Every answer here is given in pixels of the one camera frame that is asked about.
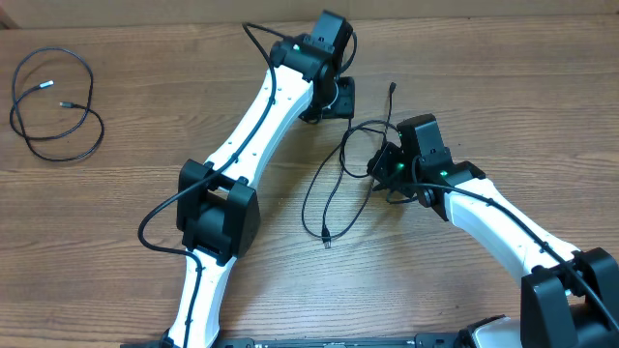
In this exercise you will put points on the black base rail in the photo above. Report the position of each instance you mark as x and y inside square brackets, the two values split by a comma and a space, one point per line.
[420, 340]

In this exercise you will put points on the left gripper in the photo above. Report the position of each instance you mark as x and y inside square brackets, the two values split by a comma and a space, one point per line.
[343, 104]

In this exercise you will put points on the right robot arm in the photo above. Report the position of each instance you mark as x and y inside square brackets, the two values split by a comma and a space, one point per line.
[568, 297]

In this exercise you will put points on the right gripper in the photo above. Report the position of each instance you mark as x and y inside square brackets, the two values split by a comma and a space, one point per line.
[389, 152]

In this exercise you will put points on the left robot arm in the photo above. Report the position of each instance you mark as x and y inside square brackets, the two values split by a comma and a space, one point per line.
[217, 206]

